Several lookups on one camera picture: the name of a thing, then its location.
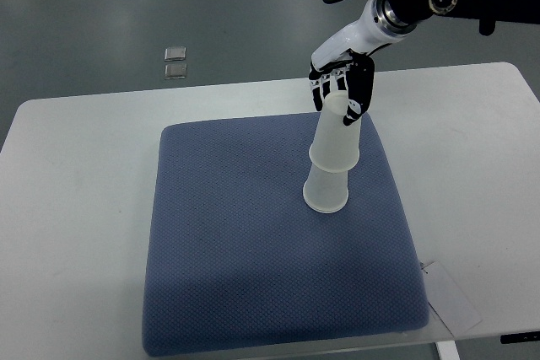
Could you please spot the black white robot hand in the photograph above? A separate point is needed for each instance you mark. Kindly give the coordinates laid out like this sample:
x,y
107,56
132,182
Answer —
x,y
347,57

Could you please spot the white paper cup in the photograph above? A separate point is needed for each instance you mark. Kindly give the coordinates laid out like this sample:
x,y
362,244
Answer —
x,y
335,147
325,192

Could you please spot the white paper cup on cushion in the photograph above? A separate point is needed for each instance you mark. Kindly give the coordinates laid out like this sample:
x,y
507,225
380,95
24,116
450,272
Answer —
x,y
325,192

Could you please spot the upper metal floor plate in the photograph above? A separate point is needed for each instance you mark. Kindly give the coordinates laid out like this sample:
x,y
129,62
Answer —
x,y
175,53

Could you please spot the blue fabric cushion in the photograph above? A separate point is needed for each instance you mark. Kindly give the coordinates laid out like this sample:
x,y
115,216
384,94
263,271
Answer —
x,y
237,259

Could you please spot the white paper tag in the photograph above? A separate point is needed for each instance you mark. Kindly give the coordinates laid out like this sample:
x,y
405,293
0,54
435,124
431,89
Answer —
x,y
448,300

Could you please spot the white table leg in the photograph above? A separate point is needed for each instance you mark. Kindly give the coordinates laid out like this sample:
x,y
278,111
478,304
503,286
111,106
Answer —
x,y
447,350

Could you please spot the black table control panel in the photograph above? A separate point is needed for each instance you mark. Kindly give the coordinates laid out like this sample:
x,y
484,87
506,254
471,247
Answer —
x,y
520,338

